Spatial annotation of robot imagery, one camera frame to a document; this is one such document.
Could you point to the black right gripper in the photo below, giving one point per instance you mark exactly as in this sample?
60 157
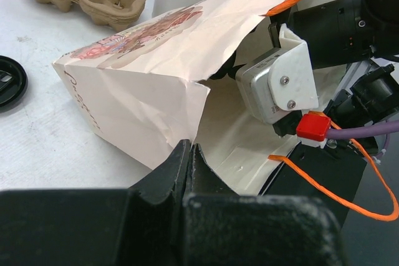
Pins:
266 94

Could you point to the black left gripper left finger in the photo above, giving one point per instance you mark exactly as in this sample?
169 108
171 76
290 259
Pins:
168 179

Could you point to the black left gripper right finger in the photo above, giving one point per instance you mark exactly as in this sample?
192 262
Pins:
203 179

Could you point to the beige paper takeout bag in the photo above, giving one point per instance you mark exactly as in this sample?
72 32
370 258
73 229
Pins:
148 87

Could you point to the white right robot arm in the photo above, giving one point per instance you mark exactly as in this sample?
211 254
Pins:
344 32

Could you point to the black plastic cup lid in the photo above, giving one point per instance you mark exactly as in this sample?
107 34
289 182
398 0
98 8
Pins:
14 83

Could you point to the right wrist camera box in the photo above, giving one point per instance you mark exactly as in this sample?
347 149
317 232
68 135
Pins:
305 90

